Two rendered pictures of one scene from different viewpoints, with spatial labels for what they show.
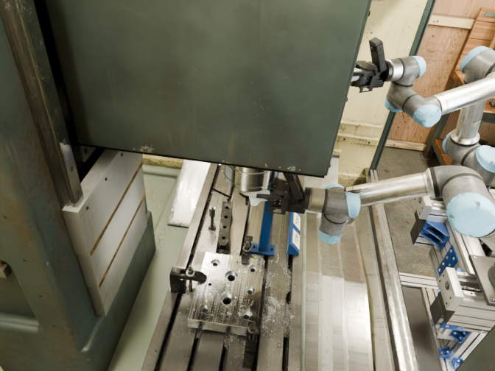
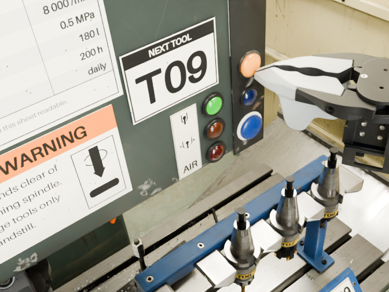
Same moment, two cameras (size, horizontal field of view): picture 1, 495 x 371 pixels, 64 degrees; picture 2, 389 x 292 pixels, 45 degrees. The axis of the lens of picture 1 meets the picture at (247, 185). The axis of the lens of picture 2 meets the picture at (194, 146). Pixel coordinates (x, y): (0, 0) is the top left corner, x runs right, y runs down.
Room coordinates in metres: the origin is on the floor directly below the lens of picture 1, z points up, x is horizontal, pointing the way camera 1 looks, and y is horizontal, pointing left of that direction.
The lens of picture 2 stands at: (0.92, -0.52, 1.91)
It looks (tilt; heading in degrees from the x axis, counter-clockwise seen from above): 41 degrees down; 54
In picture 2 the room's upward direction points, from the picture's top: 6 degrees counter-clockwise
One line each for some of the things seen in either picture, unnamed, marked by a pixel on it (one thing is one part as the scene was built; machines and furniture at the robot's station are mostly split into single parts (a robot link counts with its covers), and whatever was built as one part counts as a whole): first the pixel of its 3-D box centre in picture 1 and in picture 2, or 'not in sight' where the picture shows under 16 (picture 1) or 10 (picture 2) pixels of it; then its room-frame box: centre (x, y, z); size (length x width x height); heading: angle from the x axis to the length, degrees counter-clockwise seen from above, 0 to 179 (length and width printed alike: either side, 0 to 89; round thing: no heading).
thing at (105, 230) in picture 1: (117, 218); not in sight; (0.96, 0.44, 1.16); 0.48 x 0.05 x 0.51; 176
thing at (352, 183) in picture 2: not in sight; (345, 180); (1.54, -0.17, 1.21); 0.07 x 0.05 x 0.01; 86
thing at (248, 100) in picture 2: not in sight; (249, 97); (1.22, -0.23, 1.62); 0.02 x 0.01 x 0.02; 176
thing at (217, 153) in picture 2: not in sight; (216, 152); (1.17, -0.23, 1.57); 0.02 x 0.01 x 0.02; 176
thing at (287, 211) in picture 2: not in sight; (287, 205); (1.38, -0.16, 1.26); 0.04 x 0.04 x 0.07
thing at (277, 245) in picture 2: not in sight; (264, 237); (1.32, -0.16, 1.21); 0.07 x 0.05 x 0.01; 86
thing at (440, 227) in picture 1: (434, 234); not in sight; (1.34, -0.90, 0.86); 0.09 x 0.09 x 0.09; 86
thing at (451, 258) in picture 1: (446, 264); not in sight; (1.20, -0.93, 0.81); 0.09 x 0.01 x 0.18; 176
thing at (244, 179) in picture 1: (250, 160); not in sight; (0.93, 0.00, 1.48); 0.16 x 0.16 x 0.12
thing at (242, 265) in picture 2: not in sight; (242, 252); (1.27, -0.15, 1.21); 0.06 x 0.06 x 0.03
